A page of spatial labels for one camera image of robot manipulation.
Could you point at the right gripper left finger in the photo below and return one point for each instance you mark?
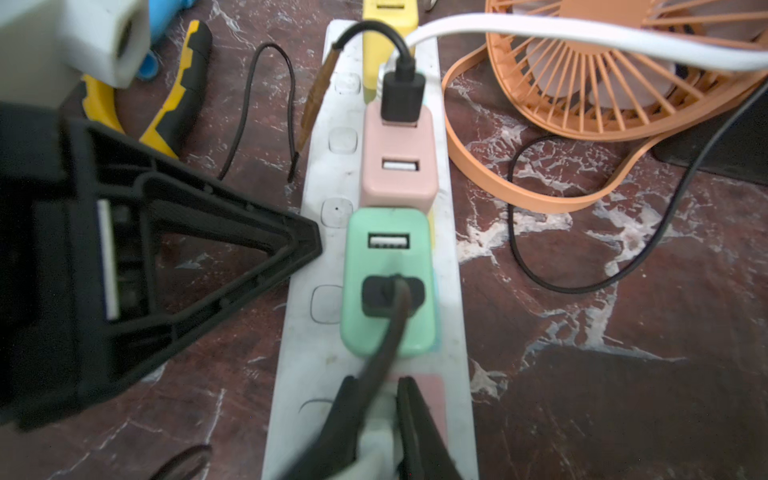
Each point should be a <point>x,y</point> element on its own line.
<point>333,448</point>

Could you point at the green usb charger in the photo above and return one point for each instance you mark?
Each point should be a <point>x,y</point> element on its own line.
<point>384,244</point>

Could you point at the yellow black pliers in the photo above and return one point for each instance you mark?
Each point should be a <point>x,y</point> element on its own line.
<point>173,122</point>

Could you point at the white power strip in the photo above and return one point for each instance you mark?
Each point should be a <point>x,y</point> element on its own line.
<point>372,380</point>

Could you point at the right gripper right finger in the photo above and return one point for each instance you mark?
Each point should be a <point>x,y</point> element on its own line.
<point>425,455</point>

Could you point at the pink usb charger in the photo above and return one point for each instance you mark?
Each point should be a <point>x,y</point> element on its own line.
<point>399,162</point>

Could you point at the orange mini fan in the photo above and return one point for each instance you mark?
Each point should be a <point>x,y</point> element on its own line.
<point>588,92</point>

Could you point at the blue plastic faucet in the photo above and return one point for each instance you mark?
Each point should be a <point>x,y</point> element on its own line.
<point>161,13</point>

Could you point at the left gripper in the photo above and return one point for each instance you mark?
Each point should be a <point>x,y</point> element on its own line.
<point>114,258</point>

